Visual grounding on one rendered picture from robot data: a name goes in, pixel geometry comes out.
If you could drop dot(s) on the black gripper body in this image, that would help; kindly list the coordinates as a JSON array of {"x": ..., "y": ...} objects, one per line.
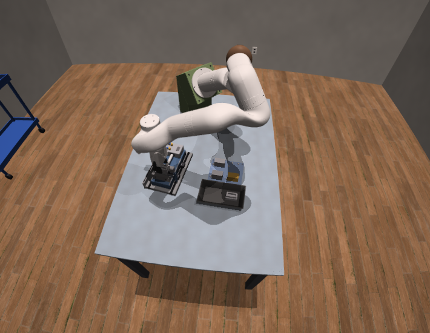
[{"x": 159, "y": 156}]

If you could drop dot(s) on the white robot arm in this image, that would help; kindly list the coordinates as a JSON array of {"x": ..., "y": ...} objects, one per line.
[{"x": 242, "y": 81}]

